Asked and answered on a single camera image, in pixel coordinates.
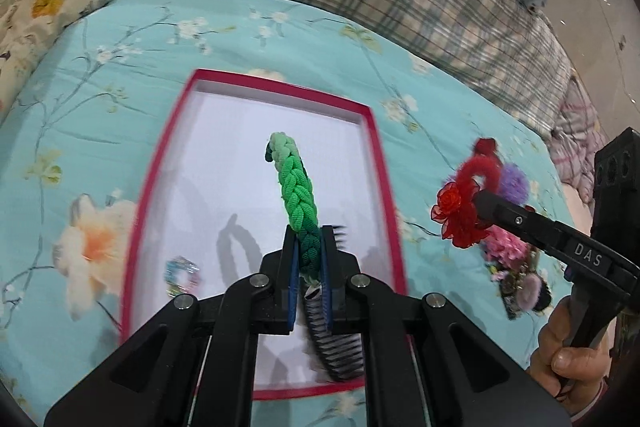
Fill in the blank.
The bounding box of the teal floral bedsheet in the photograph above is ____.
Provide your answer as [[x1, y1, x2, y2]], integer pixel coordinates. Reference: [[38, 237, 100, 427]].
[[0, 0, 601, 427]]

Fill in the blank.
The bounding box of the pink flower hair accessory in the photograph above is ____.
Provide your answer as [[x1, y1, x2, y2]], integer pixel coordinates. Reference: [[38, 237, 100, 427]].
[[482, 227, 533, 270]]

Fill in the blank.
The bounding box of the pink checked quilt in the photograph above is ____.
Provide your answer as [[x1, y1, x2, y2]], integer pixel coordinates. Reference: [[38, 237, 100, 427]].
[[547, 77, 608, 208]]

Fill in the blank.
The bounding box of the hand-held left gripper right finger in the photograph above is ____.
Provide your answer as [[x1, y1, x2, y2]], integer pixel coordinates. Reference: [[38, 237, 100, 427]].
[[321, 225, 573, 427]]

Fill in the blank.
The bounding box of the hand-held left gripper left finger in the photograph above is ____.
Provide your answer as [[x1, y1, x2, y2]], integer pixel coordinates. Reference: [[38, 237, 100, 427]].
[[44, 227, 301, 427]]

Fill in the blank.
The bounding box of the dark beaded hair clip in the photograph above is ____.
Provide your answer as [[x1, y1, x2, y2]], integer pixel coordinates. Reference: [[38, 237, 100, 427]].
[[495, 264, 526, 320]]

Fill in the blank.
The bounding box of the panda print pillow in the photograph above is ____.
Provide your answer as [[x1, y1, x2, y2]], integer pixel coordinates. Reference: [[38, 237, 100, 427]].
[[0, 0, 126, 118]]

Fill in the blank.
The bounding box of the red rimmed white box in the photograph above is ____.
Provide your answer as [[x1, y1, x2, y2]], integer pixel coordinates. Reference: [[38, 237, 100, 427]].
[[119, 68, 408, 403]]

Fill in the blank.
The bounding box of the person's right hand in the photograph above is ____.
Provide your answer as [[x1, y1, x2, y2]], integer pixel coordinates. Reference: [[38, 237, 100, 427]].
[[530, 297, 616, 400]]

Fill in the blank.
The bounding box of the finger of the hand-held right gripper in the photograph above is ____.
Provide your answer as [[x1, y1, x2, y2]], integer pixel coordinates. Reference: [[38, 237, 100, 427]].
[[472, 189, 571, 258]]

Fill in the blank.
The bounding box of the purple flower hair accessory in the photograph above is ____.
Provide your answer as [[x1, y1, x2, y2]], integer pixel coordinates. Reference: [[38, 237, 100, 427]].
[[492, 163, 530, 204]]

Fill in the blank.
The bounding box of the small iridescent hair ring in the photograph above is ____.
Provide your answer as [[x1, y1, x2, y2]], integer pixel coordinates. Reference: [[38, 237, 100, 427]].
[[165, 257, 201, 295]]

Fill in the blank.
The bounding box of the pink fluffy hair tie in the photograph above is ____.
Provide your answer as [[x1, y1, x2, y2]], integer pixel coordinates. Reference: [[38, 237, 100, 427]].
[[515, 274, 551, 314]]

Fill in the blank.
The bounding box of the green braided headband comb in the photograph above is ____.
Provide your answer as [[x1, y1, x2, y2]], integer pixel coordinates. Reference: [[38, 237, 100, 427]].
[[264, 133, 366, 382]]

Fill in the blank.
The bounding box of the red flower hair clip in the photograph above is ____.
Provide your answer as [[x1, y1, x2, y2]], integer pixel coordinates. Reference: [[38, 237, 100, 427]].
[[431, 138, 503, 250]]

